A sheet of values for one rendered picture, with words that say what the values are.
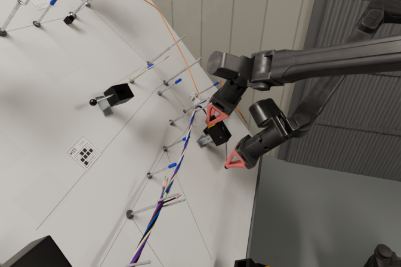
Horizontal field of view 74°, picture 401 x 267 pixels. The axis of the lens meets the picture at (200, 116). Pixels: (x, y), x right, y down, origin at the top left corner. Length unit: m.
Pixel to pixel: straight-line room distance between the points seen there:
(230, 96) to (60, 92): 0.39
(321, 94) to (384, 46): 0.30
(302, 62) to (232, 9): 1.44
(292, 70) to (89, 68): 0.43
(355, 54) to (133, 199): 0.49
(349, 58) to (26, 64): 0.57
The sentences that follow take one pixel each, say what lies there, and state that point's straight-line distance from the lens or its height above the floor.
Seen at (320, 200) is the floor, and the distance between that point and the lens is 2.27.
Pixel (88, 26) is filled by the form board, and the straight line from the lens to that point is 0.73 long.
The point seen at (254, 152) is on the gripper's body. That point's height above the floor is 1.13.
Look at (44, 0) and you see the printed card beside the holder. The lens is 0.71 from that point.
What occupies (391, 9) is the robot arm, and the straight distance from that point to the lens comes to 1.01.
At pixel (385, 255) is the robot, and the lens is 1.74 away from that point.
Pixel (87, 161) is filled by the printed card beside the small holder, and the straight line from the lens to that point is 0.54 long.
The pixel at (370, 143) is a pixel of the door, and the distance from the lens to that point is 2.44.
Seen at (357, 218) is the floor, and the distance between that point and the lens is 2.28.
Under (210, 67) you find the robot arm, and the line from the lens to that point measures 0.64.
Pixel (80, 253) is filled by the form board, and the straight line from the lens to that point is 0.51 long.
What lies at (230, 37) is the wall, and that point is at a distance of 2.01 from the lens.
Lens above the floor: 1.60
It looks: 33 degrees down
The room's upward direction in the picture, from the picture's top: 1 degrees clockwise
